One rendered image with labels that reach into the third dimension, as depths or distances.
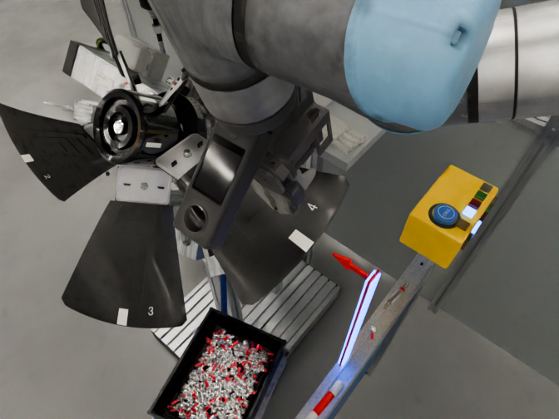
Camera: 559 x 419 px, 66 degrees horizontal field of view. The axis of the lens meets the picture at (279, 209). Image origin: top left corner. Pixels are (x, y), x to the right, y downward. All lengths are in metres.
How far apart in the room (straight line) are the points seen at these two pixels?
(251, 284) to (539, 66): 0.42
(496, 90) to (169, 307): 0.66
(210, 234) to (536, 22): 0.28
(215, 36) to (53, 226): 2.11
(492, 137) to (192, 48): 1.05
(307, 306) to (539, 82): 1.54
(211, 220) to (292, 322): 1.40
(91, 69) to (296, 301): 1.15
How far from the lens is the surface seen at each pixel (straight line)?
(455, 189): 0.85
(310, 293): 1.78
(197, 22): 0.25
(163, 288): 0.81
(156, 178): 0.78
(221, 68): 0.28
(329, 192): 0.61
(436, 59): 0.19
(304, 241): 0.58
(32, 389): 1.96
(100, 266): 0.82
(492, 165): 1.30
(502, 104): 0.33
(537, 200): 1.33
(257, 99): 0.31
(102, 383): 1.86
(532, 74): 0.32
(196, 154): 0.71
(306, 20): 0.21
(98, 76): 1.04
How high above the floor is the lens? 1.67
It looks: 53 degrees down
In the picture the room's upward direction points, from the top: straight up
